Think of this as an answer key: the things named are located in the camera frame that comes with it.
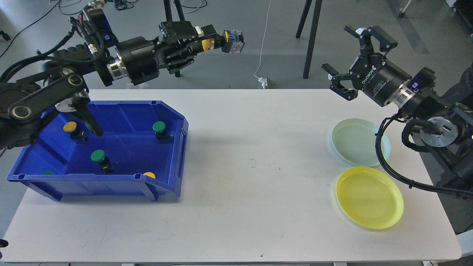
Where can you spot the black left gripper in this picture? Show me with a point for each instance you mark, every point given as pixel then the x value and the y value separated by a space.
pixel 143 65

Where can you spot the yellow plate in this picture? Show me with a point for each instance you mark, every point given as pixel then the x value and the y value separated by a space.
pixel 369 198

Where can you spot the yellow push button front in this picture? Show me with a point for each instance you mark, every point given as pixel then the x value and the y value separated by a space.
pixel 150 174

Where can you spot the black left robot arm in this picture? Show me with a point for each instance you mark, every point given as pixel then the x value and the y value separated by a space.
pixel 36 89

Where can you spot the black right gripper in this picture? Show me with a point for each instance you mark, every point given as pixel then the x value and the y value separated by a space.
pixel 384 83

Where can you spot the green push button right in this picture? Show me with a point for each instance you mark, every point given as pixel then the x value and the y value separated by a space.
pixel 161 133

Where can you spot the yellow push button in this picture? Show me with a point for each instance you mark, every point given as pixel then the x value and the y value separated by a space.
pixel 230 41
pixel 76 133
pixel 150 174

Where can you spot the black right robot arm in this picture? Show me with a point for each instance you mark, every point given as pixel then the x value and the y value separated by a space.
pixel 431 124

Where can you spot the blue plastic storage bin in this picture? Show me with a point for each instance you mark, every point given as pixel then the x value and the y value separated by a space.
pixel 129 142

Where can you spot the green push button centre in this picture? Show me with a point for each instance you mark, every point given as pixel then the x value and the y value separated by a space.
pixel 101 159

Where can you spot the black tripod legs right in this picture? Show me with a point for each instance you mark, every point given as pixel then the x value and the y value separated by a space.
pixel 313 32

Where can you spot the light green plate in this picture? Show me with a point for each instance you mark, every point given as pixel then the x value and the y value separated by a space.
pixel 353 141

